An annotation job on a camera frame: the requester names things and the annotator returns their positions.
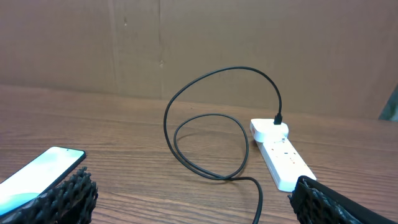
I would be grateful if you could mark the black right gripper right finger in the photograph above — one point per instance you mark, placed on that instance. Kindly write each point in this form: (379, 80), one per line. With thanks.
(315, 203)

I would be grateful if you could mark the brown cardboard backdrop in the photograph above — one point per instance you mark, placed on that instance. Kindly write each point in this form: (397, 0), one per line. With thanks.
(326, 57)

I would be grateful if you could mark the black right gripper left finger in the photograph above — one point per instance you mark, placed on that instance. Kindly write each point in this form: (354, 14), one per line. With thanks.
(71, 202)

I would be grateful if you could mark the white power strip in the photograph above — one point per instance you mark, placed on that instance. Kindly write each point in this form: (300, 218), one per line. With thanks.
(284, 163)

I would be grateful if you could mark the black smartphone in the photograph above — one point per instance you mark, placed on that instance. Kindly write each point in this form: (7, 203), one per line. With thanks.
(38, 176)

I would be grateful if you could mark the white charger adapter plug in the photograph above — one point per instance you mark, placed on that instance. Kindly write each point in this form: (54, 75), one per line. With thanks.
(264, 130)

